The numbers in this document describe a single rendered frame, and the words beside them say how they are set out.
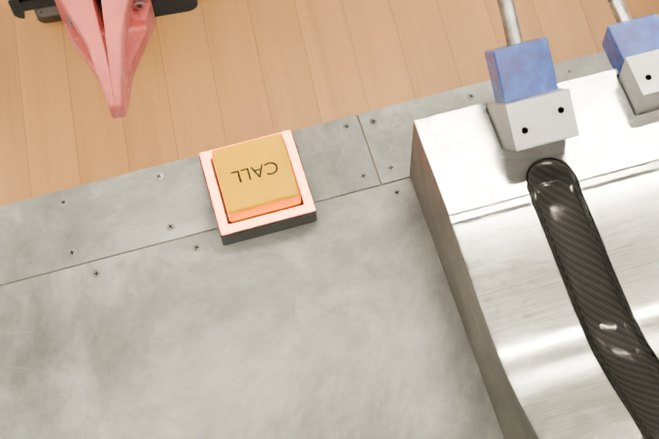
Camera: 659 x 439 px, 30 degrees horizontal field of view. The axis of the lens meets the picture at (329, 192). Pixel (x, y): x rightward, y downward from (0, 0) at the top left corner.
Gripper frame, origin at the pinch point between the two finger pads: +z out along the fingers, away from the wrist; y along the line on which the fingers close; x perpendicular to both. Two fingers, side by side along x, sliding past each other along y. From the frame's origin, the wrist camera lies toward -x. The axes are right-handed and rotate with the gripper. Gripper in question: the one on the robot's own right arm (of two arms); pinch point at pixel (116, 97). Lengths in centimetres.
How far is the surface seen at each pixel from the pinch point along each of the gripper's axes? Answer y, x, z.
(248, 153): 6.4, 36.0, -14.2
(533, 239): 25.7, 30.5, -0.1
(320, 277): 10.2, 39.2, -3.6
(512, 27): 27.2, 24.7, -14.8
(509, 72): 26.3, 25.6, -11.7
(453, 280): 20.2, 36.7, -0.4
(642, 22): 39, 29, -16
